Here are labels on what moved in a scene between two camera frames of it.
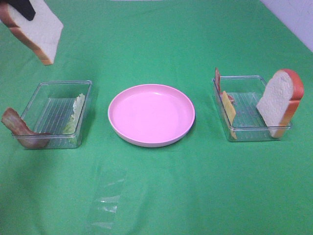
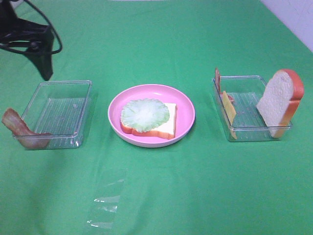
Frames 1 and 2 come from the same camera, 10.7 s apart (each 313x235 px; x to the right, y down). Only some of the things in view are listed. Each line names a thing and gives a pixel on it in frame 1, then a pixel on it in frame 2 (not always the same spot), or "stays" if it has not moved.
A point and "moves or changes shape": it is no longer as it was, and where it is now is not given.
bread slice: [42, 33] moves or changes shape
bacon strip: [20, 129] stays
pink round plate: [151, 115] stays
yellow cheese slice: [230, 112] stays
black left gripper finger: [24, 7] to [41, 55]
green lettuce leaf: [69, 137] to [144, 114]
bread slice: [279, 103] stays
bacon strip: [217, 81] stays
